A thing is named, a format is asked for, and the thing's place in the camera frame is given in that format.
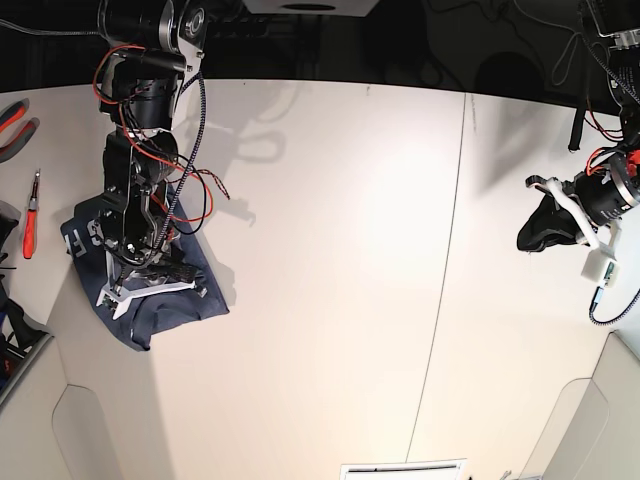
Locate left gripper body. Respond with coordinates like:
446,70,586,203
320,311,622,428
572,149,639,227

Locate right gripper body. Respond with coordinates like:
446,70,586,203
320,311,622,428
107,244,184,286

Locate blue grey t-shirt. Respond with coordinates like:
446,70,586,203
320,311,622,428
60,196,229,351

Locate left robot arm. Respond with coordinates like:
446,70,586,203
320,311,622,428
516,1,639,253

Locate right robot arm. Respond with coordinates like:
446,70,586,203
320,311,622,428
93,1,208,293

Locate dark clutter bin left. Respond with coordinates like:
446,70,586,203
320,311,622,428
1,201,46,390

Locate white panel lower left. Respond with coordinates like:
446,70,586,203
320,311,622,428
1,335,124,479

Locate white panel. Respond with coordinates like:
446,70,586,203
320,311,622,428
520,333,639,479
1,335,124,479

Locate orange grey pliers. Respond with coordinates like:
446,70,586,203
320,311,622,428
1,98,40,163

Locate white panel lower right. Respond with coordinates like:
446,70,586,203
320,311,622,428
520,333,639,479

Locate white framed tray bottom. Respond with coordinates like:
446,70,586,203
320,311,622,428
340,459,466,480

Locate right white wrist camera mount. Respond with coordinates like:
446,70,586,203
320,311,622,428
96,253,208,320

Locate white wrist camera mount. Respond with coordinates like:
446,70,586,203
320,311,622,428
96,253,208,320
525,175,622,289

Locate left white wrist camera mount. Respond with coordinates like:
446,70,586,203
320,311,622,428
525,175,622,289

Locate orange handled screwdriver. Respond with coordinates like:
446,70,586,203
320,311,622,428
22,170,41,260

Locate braided camera cable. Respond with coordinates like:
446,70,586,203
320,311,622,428
149,74,207,251
579,14,640,327

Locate grey cables on floor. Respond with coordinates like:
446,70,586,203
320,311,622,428
424,0,586,86

